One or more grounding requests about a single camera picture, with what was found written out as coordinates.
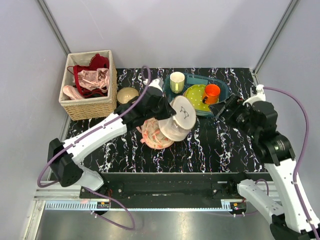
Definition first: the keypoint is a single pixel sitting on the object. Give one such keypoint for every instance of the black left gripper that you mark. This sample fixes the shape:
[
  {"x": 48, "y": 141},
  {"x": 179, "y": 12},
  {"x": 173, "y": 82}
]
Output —
[{"x": 169, "y": 111}]

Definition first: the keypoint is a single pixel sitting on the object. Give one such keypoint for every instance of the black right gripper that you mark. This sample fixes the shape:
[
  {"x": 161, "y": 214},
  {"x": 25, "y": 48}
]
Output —
[{"x": 233, "y": 102}]

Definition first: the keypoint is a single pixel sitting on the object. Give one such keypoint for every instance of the white mesh cylindrical laundry bag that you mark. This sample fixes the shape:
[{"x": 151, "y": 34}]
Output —
[{"x": 177, "y": 127}]

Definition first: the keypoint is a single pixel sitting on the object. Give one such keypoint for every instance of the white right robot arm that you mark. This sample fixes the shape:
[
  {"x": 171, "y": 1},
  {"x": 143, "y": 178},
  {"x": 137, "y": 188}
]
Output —
[{"x": 293, "y": 218}]

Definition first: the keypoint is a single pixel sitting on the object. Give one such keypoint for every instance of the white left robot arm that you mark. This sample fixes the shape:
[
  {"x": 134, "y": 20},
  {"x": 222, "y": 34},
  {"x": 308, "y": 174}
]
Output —
[{"x": 64, "y": 158}]

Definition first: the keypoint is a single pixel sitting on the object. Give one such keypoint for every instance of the wicker laundry basket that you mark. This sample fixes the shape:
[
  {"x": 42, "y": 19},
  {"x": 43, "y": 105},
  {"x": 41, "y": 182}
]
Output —
[{"x": 92, "y": 107}]

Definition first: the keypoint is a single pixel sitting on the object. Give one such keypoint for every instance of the red lace bra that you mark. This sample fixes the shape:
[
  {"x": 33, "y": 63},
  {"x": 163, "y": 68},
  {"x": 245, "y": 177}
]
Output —
[{"x": 96, "y": 62}]

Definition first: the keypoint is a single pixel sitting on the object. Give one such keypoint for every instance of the orange mug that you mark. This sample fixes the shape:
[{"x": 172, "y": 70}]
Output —
[{"x": 211, "y": 94}]

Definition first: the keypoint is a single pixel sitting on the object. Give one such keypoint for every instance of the green polka dot plate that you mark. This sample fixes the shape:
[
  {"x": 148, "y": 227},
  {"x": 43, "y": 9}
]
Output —
[{"x": 195, "y": 95}]

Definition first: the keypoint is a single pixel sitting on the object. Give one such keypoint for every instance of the beige ceramic bowl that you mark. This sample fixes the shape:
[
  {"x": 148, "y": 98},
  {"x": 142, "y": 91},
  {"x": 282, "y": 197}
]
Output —
[{"x": 126, "y": 94}]

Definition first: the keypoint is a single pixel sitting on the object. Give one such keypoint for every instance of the cream ceramic cup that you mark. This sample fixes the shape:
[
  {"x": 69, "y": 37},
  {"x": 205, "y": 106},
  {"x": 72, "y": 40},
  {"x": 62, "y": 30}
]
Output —
[{"x": 177, "y": 81}]

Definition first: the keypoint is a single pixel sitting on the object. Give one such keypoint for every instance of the teal plastic dish tray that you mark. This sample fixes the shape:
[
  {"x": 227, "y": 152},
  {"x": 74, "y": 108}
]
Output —
[{"x": 190, "y": 80}]

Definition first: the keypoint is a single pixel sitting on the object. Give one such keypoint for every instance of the pink satin garment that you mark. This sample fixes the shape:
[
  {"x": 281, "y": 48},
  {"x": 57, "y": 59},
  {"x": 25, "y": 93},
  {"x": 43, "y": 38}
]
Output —
[{"x": 89, "y": 84}]

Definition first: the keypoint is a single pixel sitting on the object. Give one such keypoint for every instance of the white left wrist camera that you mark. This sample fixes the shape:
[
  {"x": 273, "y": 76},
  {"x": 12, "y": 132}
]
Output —
[{"x": 155, "y": 85}]

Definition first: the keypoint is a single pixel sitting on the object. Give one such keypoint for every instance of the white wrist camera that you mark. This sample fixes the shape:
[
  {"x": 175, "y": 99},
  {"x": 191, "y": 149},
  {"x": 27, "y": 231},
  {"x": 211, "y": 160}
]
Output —
[
  {"x": 258, "y": 94},
  {"x": 155, "y": 85}
]

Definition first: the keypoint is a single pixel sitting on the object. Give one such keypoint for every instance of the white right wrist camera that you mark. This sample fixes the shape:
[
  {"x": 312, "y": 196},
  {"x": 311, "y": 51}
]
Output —
[{"x": 258, "y": 94}]

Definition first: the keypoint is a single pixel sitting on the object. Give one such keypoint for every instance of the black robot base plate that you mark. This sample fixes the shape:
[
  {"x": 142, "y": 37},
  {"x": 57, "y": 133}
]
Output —
[{"x": 217, "y": 185}]

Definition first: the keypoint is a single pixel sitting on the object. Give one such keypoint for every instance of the aluminium frame rail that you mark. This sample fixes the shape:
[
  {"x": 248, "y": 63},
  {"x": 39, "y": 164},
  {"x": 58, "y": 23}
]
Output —
[{"x": 75, "y": 198}]

